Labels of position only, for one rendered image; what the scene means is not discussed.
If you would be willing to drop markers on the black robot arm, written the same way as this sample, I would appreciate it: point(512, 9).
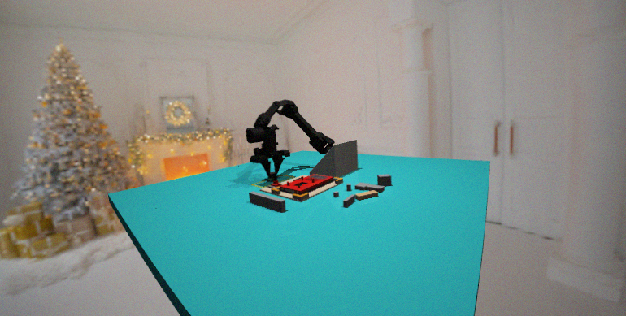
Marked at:
point(261, 131)

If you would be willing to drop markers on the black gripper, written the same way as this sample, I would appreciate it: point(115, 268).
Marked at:
point(269, 148)

